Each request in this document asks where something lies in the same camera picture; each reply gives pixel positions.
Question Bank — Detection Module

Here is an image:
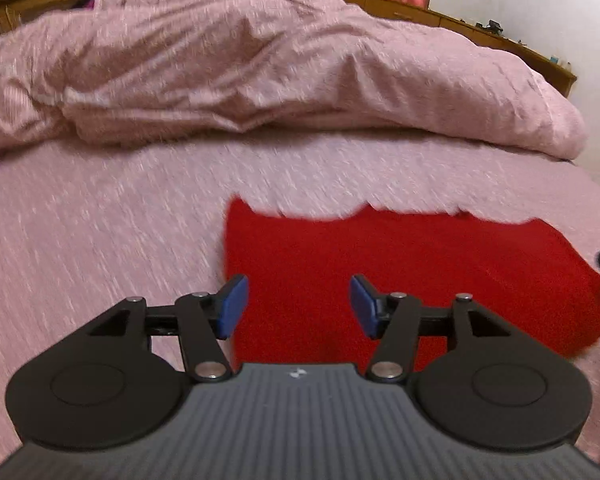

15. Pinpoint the pink patterned bed sheet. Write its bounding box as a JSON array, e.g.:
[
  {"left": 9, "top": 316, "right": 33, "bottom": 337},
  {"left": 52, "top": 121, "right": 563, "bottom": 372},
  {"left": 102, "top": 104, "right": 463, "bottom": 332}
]
[{"left": 0, "top": 127, "right": 600, "bottom": 471}]

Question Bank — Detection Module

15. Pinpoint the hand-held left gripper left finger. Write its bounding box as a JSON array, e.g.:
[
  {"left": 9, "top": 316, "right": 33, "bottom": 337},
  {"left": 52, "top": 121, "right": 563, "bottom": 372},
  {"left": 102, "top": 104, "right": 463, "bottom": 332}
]
[{"left": 86, "top": 274, "right": 250, "bottom": 385}]

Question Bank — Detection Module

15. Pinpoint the pink duvet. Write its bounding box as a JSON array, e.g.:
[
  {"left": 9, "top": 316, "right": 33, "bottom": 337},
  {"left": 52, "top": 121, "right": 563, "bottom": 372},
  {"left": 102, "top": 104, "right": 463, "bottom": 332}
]
[{"left": 0, "top": 0, "right": 590, "bottom": 162}]

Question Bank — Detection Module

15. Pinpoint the red knitted garment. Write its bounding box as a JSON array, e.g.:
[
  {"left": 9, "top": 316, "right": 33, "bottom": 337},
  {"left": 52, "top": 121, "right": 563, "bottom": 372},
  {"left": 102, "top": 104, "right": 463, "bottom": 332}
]
[{"left": 222, "top": 195, "right": 600, "bottom": 376}]

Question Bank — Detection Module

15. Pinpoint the wooden headboard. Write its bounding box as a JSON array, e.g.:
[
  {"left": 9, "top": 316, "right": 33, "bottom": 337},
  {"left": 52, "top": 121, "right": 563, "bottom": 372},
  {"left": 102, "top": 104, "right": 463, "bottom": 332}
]
[{"left": 325, "top": 0, "right": 578, "bottom": 98}]

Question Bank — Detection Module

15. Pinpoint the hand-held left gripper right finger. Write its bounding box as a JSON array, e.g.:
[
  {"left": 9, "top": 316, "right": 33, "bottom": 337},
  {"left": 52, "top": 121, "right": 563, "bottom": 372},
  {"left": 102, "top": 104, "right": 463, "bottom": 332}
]
[{"left": 349, "top": 274, "right": 515, "bottom": 385}]

